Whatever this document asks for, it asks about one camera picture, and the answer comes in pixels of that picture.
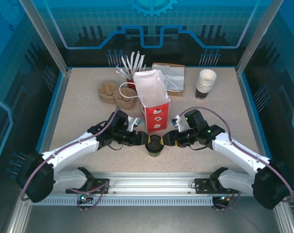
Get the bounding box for red paper bag white handles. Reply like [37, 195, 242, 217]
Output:
[119, 69, 184, 134]

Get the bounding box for aluminium frame post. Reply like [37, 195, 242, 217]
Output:
[18, 0, 72, 75]
[235, 0, 285, 76]

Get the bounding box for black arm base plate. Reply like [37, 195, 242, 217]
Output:
[65, 178, 110, 194]
[194, 178, 239, 194]

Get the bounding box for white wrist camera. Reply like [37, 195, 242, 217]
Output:
[171, 115, 186, 132]
[127, 116, 141, 131]

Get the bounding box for stack of paper cups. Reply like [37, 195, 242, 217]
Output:
[195, 69, 217, 100]

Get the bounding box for bent white wrapped straw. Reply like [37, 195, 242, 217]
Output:
[115, 64, 131, 79]

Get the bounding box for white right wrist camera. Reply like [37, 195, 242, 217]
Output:
[171, 115, 186, 132]

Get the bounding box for slotted grey cable duct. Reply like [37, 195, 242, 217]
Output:
[30, 197, 214, 207]

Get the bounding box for beige pulp cup carrier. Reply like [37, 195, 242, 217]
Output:
[98, 81, 136, 105]

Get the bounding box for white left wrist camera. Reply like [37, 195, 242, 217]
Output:
[127, 116, 141, 131]

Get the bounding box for aluminium frame beam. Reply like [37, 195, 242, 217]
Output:
[23, 171, 282, 196]

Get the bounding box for stack of white napkins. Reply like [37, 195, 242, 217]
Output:
[158, 67, 185, 92]

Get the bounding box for black plastic cup lid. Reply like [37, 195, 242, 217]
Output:
[145, 135, 163, 149]

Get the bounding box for brown cardboard napkin box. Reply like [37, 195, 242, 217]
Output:
[151, 62, 186, 97]

